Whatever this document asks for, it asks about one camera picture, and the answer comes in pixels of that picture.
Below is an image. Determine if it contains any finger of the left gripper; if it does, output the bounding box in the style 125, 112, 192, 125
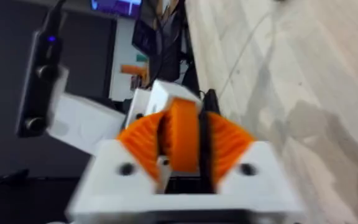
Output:
125, 79, 203, 129

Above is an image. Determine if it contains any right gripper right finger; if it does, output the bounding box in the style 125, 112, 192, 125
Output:
199, 89, 304, 215

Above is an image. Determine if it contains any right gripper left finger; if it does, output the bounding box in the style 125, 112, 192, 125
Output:
68, 112, 167, 215

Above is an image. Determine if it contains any orange ribbed wedge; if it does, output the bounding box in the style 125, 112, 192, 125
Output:
162, 98, 200, 174

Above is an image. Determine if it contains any left wrist upright plate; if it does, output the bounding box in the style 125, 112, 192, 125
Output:
15, 30, 43, 139

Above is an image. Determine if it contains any computer monitor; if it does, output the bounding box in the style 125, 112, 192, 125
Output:
90, 0, 143, 19

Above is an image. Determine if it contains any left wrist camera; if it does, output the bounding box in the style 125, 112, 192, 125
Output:
26, 29, 71, 138

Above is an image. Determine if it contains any black left camera cable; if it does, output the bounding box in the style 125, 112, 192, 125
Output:
40, 0, 68, 35

